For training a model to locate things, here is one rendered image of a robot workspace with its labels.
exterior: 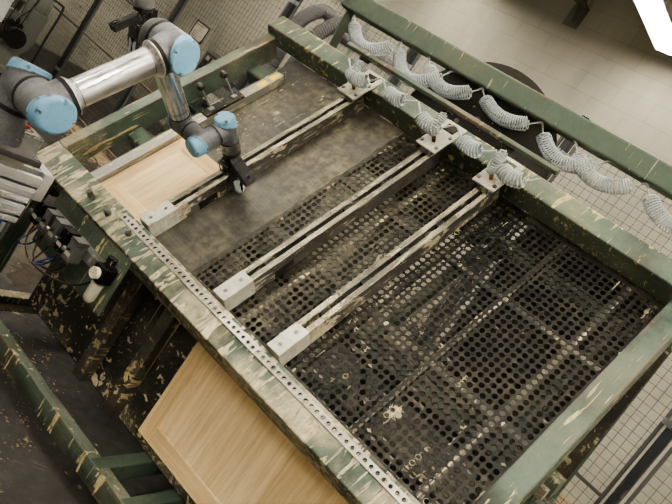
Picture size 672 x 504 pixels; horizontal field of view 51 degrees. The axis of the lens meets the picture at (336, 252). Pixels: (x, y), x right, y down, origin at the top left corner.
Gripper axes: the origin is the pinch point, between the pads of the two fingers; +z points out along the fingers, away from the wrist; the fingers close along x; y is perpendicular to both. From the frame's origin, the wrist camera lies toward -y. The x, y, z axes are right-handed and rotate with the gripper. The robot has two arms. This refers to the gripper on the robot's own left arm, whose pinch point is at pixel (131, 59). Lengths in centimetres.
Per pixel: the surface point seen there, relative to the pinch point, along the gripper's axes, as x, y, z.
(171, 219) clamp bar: -44, 2, 45
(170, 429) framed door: -85, -8, 109
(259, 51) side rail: 26, 74, 1
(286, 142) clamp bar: -39, 51, 17
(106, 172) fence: -6.6, -7.7, 43.4
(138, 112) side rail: 19.2, 15.0, 28.9
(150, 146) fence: -3.7, 10.8, 34.0
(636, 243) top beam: -157, 114, 2
